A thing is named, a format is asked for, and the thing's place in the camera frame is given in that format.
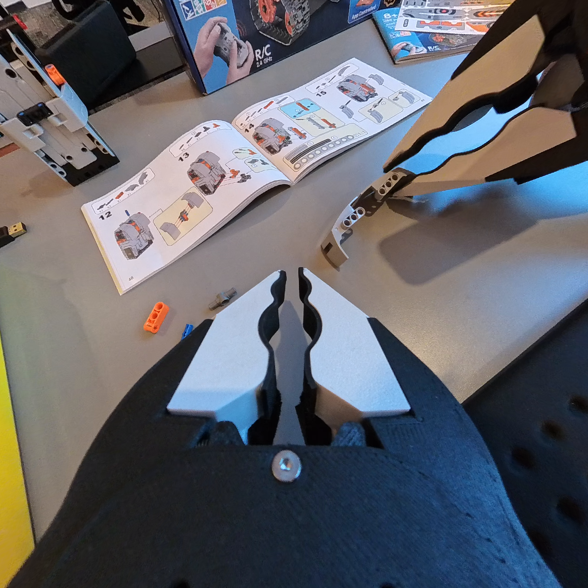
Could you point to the white instruction booklet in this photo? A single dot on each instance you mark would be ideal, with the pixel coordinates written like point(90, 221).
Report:
point(183, 220)

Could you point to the black dimpled pad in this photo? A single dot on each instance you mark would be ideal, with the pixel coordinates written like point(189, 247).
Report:
point(542, 436)

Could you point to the blue connector pin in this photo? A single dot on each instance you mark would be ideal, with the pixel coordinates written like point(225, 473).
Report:
point(186, 330)

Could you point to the grey curved panel brick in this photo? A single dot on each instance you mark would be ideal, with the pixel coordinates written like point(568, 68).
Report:
point(337, 239)

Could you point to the grey desk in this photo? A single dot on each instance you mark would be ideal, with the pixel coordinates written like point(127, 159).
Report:
point(459, 257)

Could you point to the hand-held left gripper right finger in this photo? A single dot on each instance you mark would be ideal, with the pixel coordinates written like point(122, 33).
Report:
point(358, 367)

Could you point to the small grey axle pin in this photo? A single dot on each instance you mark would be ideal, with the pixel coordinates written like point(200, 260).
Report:
point(223, 298)

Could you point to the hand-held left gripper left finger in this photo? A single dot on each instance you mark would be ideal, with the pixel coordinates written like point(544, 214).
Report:
point(220, 367)

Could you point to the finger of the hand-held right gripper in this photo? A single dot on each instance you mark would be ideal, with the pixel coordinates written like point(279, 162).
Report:
point(505, 156)
point(482, 82)

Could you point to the orange connector brick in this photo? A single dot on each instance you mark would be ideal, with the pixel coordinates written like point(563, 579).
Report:
point(156, 317)

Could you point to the white sticker sheet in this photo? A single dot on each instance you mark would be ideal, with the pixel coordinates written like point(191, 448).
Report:
point(450, 16)

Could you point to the blue instruction leaflet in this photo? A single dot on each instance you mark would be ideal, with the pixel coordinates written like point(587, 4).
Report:
point(404, 46)

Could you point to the yellow plastic bin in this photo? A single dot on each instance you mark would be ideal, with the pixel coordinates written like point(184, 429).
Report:
point(13, 459)

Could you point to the blue toy robot box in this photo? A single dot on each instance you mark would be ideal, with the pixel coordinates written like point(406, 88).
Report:
point(275, 27)

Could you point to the black usb dongle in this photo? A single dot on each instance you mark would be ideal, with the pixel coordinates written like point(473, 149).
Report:
point(11, 234)

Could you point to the partly built toy robot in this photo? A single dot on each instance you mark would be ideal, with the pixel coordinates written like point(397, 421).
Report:
point(46, 119)

